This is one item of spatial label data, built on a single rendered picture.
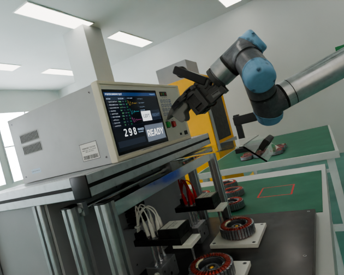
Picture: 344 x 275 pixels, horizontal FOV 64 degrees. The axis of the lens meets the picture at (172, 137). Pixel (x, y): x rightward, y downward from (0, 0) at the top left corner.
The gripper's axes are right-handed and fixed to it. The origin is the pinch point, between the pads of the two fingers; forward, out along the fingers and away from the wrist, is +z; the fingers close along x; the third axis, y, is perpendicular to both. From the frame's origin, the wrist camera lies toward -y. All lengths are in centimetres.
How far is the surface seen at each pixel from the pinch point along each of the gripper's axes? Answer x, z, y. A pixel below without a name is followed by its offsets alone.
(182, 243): -23.5, 7.4, 32.8
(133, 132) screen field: -19.8, 2.6, 2.5
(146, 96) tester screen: -8.5, -1.7, -6.7
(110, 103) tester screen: -26.1, -0.9, -5.0
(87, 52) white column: 276, 175, -260
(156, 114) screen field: -5.7, 0.8, -1.2
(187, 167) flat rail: -1.0, 5.7, 17.2
